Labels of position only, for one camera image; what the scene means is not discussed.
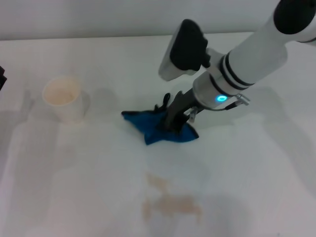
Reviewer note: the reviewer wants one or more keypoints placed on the brown water stain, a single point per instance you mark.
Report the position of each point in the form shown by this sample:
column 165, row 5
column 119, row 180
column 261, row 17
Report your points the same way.
column 172, row 201

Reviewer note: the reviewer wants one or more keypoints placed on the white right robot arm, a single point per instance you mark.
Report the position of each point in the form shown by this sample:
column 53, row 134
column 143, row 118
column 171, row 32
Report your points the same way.
column 251, row 59

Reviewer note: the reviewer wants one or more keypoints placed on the white paper cup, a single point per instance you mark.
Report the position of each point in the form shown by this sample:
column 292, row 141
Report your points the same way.
column 64, row 98

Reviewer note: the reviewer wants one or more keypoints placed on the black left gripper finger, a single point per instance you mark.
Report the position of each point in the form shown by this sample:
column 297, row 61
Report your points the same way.
column 2, row 77

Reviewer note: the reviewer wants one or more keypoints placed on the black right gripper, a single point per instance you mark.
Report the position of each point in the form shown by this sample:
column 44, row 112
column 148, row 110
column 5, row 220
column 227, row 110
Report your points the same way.
column 179, row 111

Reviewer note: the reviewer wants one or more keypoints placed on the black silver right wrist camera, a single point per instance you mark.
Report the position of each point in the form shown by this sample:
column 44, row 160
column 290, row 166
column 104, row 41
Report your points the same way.
column 186, row 48

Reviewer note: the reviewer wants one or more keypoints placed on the blue rag with black trim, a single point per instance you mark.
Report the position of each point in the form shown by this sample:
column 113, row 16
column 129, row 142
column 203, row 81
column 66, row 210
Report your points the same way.
column 150, row 123

